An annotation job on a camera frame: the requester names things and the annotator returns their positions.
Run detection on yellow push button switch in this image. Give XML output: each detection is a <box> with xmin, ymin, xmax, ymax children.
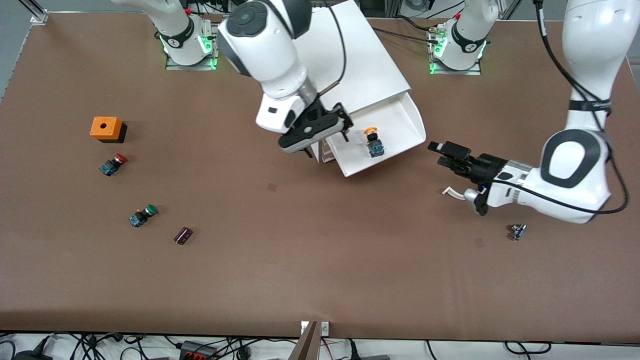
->
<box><xmin>363</xmin><ymin>126</ymin><xmax>386</xmax><ymax>159</ymax></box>

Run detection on white plastic drawer cabinet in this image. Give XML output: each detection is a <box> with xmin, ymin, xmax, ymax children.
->
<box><xmin>292</xmin><ymin>0</ymin><xmax>413</xmax><ymax>165</ymax></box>

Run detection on orange box with black base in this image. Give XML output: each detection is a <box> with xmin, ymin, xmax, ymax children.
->
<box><xmin>90</xmin><ymin>116</ymin><xmax>128</xmax><ymax>144</ymax></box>

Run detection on black power strip red switches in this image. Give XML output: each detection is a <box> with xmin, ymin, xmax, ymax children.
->
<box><xmin>179</xmin><ymin>340</ymin><xmax>219</xmax><ymax>360</ymax></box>

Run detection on black power plug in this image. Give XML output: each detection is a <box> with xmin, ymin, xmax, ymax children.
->
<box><xmin>14</xmin><ymin>334</ymin><xmax>53</xmax><ymax>360</ymax></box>

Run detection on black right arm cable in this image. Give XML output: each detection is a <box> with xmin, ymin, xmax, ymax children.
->
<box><xmin>319</xmin><ymin>0</ymin><xmax>348</xmax><ymax>97</ymax></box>

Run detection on grey left arm base plate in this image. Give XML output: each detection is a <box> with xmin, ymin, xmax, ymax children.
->
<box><xmin>429</xmin><ymin>27</ymin><xmax>483</xmax><ymax>76</ymax></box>

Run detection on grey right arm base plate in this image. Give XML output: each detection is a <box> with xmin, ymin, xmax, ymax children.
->
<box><xmin>165</xmin><ymin>22</ymin><xmax>219</xmax><ymax>72</ymax></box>

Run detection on black cable on table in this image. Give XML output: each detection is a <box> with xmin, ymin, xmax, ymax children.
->
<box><xmin>372</xmin><ymin>14</ymin><xmax>441</xmax><ymax>46</ymax></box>

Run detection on black looped cable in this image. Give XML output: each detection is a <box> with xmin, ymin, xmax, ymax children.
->
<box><xmin>504</xmin><ymin>340</ymin><xmax>552</xmax><ymax>356</ymax></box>

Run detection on green push button switch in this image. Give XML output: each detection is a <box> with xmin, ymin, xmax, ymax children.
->
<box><xmin>129</xmin><ymin>204</ymin><xmax>159</xmax><ymax>228</ymax></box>

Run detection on red push button switch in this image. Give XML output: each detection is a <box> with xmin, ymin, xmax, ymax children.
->
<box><xmin>99</xmin><ymin>153</ymin><xmax>128</xmax><ymax>177</ymax></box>

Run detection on brown wooden post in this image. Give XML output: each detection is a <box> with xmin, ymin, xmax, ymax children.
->
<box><xmin>289</xmin><ymin>321</ymin><xmax>321</xmax><ymax>360</ymax></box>

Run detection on aluminium frame profile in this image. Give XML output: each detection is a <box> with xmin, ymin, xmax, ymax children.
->
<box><xmin>19</xmin><ymin>0</ymin><xmax>49</xmax><ymax>26</ymax></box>

